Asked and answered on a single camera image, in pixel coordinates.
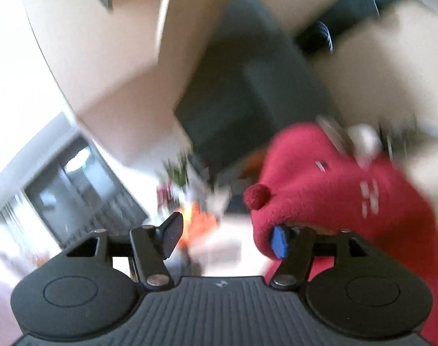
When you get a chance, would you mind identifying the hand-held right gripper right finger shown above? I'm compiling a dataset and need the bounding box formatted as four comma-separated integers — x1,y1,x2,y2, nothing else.
267,223,371,291

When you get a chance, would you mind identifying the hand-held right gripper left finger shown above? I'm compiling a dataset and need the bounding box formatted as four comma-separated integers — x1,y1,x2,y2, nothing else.
65,212,185,291

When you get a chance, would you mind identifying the red hooded sweater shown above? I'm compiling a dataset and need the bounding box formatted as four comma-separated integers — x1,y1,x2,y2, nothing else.
242,122,438,346

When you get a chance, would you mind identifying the orange object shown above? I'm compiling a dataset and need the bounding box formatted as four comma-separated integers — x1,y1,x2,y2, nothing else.
178,202,219,249

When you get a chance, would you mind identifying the green plant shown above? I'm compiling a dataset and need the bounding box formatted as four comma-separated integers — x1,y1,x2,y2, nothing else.
163,153,191,188

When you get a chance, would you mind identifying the window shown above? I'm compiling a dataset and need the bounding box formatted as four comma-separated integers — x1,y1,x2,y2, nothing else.
22,140,149,247

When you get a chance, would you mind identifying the black computer monitor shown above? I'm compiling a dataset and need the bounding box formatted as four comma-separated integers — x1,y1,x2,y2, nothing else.
174,0,332,174

